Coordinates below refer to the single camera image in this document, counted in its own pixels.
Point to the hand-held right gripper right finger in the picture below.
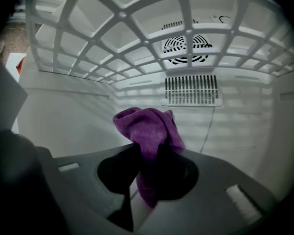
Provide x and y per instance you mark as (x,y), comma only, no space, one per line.
(215,204)

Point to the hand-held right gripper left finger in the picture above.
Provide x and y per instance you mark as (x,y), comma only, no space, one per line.
(78,190)

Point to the black mini fridge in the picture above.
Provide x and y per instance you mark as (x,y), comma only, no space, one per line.
(63,121)

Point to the purple cleaning cloth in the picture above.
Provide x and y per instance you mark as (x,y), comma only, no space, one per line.
(149,131)

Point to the white wire shelf rack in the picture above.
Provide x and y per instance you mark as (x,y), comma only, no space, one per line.
(122,15)

